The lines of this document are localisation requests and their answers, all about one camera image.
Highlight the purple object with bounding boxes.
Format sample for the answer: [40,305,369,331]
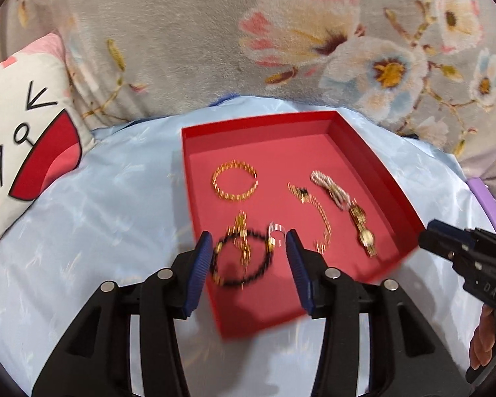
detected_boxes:
[467,177,496,241]

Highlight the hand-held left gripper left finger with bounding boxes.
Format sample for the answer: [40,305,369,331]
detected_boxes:
[31,232,213,397]

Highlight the cartoon face pillow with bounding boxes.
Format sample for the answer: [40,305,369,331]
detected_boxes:
[0,31,98,257]

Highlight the grey floral blanket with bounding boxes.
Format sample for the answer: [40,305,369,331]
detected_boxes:
[0,0,496,183]

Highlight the red cardboard box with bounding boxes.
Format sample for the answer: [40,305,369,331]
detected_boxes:
[181,111,426,342]

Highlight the gold chain with dark stone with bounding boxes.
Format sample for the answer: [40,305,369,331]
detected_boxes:
[287,182,333,254]

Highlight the person's right hand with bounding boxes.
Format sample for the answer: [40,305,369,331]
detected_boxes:
[469,305,496,371]

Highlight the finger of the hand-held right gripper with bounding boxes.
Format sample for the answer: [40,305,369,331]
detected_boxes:
[428,220,476,243]
[418,229,464,262]

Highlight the black bead bracelet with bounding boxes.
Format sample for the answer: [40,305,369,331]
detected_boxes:
[209,227,275,289]

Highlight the gold bead chain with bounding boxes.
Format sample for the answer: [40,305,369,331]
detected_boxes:
[225,211,255,274]

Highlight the silver ring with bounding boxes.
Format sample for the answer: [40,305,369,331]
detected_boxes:
[268,222,286,245]

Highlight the pearl bracelet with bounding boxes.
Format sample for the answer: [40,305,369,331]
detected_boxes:
[310,169,352,211]

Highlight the gold braided bangle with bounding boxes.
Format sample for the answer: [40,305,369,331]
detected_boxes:
[212,159,259,202]

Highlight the light blue bed sheet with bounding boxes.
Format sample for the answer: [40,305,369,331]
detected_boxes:
[0,95,496,397]

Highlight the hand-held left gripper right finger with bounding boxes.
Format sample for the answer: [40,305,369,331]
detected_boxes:
[286,229,478,397]

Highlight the gold wristwatch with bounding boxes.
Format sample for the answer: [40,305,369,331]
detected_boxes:
[348,200,379,258]

